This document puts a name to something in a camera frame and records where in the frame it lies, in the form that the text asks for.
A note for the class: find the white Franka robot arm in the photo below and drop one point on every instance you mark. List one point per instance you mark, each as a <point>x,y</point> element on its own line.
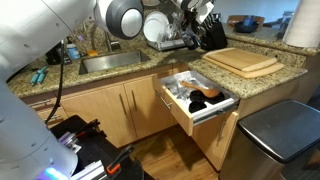
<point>26,33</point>

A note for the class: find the black orange bar clamp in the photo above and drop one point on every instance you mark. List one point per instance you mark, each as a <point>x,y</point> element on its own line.
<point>88,128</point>
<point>118,160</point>

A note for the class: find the stainless steel sink basin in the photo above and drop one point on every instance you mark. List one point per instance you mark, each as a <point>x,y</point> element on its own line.
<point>113,61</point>

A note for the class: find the large wooden cutting board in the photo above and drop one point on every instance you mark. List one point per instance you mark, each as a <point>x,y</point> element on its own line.
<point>246,71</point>

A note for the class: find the narrow wooden cabinet door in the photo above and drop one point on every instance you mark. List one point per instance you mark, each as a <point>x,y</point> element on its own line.
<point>213,140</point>

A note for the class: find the small dark bottle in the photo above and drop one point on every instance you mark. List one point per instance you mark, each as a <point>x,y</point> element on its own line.
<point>66,57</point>

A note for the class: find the open wooden drawer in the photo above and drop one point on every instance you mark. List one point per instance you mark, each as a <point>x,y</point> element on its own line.
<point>180,113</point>

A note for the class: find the black knife block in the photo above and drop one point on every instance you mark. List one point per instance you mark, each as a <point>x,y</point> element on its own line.
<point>215,36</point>

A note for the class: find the bowl on counter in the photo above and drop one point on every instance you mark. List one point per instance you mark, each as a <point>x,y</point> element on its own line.
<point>248,26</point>

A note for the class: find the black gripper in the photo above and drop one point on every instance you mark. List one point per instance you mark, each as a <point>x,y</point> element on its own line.
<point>191,16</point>

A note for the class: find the clear dishwashing soap bottle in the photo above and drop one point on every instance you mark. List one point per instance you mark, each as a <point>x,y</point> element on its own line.
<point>190,42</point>

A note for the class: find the black robot cart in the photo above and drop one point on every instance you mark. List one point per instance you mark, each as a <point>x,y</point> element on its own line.
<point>93,150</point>

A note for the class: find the stainless steel trash can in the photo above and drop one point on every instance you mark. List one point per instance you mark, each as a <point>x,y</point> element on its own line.
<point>276,136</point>

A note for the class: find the small white plate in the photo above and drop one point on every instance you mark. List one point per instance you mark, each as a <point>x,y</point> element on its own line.
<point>152,30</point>

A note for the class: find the small wooden drawer front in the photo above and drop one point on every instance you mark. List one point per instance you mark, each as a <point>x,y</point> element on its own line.
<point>45,104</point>
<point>55,116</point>

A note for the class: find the orange sponge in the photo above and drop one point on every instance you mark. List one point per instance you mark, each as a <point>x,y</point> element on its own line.
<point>92,53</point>

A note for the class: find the black ladle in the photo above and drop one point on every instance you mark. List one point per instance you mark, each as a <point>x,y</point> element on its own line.
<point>197,106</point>

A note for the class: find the large white plate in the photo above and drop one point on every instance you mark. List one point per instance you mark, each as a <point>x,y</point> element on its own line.
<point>161,18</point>

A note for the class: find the wooden spoon round bowl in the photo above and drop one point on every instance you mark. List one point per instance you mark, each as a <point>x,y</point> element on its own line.
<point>208,91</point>

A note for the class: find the white paper towel roll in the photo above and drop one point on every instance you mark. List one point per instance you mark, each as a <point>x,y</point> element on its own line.
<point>303,23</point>

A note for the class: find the blue label pump dispenser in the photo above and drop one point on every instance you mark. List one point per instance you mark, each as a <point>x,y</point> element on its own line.
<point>73,51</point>

